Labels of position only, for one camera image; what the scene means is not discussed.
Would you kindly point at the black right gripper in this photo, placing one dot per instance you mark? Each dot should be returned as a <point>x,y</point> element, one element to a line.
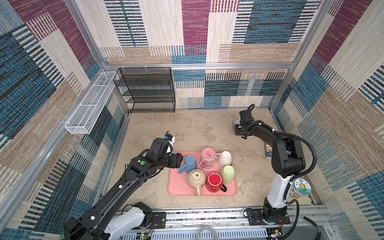
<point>237,132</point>

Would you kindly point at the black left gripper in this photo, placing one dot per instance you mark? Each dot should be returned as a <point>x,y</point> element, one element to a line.
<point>175,160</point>

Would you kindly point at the purple ceramic mug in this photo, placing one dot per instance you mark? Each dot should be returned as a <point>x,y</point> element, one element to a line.
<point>236,122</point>

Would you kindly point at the blue ceramic mug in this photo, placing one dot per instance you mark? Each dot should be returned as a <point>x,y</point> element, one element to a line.
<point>189,165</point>

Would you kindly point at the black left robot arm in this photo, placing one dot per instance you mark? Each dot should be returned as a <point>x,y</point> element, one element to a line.
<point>100,223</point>

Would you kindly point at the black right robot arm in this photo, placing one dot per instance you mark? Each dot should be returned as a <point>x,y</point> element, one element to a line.
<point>287,161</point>

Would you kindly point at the white ceramic mug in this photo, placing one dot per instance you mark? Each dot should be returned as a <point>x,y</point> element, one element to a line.
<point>224,159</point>

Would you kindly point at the pink ghost mug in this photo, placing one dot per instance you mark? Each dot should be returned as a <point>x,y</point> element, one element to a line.
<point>208,158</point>

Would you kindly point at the light green mug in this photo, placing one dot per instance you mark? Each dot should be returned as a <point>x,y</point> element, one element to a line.
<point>228,174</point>

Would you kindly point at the red ceramic mug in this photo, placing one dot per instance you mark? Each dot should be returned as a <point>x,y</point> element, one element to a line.
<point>214,183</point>

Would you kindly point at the beige ceramic teapot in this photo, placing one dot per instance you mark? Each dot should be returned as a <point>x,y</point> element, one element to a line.
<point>196,180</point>

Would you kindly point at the blue treehouse book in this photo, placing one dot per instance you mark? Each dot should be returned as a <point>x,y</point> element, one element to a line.
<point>268,151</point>

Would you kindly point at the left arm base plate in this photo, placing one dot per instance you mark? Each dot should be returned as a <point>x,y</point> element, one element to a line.
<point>155,220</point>

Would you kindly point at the black wire shelf rack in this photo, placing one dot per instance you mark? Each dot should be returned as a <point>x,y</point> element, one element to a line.
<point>147,90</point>

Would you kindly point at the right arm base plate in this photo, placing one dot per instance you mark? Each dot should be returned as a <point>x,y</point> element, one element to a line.
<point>255,217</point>

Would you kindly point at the white wire mesh basket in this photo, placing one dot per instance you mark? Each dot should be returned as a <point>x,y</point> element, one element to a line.
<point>87,113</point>

